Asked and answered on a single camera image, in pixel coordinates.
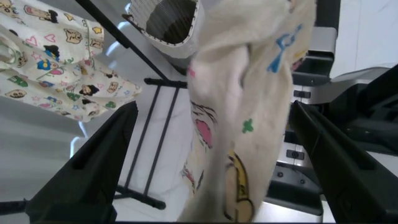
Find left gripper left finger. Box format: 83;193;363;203
24;100;139;223

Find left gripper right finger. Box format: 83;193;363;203
288;99;398;223

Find cream printed shirt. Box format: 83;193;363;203
0;0;143;123

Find cream printed shorts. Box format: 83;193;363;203
176;0;318;223

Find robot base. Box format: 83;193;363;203
254;0;398;223

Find black clothes rack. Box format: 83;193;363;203
0;0;189;215

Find white laundry basket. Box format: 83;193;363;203
122;0;206;68

